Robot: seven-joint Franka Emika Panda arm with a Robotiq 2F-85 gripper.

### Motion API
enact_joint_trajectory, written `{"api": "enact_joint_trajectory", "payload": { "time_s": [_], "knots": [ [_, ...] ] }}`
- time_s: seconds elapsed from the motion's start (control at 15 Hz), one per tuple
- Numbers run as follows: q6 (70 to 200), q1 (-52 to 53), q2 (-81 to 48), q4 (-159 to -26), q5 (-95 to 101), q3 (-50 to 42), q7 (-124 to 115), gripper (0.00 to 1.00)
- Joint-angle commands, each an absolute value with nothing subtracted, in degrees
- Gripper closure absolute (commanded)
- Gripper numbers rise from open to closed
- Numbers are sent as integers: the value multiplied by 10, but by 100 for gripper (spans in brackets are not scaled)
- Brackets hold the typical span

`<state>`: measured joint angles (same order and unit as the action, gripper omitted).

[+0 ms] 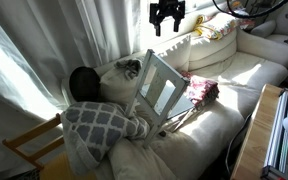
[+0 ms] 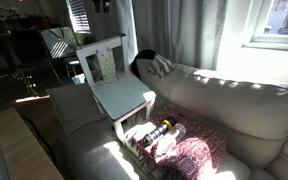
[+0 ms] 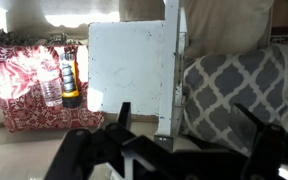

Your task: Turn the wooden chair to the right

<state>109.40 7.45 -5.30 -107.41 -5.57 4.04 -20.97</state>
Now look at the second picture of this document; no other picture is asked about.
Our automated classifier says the white wooden chair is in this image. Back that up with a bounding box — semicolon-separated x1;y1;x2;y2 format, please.
75;33;157;143

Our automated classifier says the grey folding chair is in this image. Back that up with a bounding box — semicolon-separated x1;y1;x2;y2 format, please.
39;26;80;60

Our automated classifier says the black metal chair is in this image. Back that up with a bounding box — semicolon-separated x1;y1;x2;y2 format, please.
3;28;63;96

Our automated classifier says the black bag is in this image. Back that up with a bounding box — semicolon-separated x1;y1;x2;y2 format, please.
130;49;157;78

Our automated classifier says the small round stool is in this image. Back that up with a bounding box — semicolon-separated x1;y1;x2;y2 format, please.
63;56;82;78

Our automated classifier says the white curtain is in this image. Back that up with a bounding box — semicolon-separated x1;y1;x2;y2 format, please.
115;0;228;71

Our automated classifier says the white plastic container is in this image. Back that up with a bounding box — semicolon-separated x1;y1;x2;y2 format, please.
71;73;87;85

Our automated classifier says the grey striped cushion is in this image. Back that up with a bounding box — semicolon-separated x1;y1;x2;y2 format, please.
147;54;176;78

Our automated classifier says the beige flat cushion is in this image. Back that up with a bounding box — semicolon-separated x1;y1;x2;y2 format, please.
45;83;110;136

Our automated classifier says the camouflage patterned blanket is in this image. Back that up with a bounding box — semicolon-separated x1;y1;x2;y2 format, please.
120;109;158;174

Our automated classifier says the black and yellow flashlight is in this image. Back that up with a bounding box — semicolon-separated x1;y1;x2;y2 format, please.
140;117;177;147

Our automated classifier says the clear plastic water bottle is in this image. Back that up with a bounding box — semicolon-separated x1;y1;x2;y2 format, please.
155;122;187;158

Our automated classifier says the light wooden table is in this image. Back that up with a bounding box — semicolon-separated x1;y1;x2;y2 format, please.
0;107;65;180

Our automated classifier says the beige fabric sofa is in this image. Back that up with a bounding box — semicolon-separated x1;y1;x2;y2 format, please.
45;58;288;180

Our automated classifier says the red patterned cloth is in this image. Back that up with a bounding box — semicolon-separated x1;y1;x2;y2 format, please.
132;106;228;180

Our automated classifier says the white window frame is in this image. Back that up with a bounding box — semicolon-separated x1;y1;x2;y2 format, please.
242;0;288;53

